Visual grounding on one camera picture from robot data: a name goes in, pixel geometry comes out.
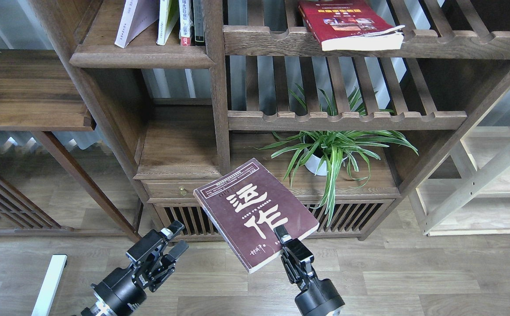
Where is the white stand leg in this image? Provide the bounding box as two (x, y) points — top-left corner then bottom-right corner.
(31, 254), (68, 316)

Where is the black upright book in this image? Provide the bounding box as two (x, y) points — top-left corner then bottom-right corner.
(192, 0), (205, 46)

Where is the white green upright book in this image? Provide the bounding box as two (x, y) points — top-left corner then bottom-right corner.
(156, 0), (179, 46)

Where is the white plant pot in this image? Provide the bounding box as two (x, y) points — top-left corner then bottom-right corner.
(304, 154), (328, 176)

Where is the white lavender paperback book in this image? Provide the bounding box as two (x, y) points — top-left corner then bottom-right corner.
(115, 0), (159, 48)

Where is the red white upright book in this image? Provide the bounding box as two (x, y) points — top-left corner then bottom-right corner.
(178, 0), (193, 47)

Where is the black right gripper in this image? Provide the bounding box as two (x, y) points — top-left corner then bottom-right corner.
(274, 225), (345, 316)

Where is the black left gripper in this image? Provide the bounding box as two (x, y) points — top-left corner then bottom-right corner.
(89, 220), (189, 316)

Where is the light wooden shelf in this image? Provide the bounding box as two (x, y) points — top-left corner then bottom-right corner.
(408, 59), (510, 237)

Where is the dark wooden side table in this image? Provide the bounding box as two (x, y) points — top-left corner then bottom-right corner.
(0, 50), (141, 242)

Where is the red paperback book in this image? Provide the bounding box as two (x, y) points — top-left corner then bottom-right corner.
(298, 0), (404, 51)

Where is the green spider plant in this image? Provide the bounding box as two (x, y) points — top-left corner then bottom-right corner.
(257, 83), (419, 227)

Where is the brass drawer knob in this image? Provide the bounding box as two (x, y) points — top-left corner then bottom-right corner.
(178, 186), (188, 196)

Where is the dark wooden bookshelf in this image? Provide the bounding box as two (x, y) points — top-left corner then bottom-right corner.
(29, 0), (510, 240)

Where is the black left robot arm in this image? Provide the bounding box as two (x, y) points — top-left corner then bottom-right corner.
(81, 220), (188, 316)

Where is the dark brown book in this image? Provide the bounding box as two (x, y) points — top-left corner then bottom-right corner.
(193, 158), (319, 273)

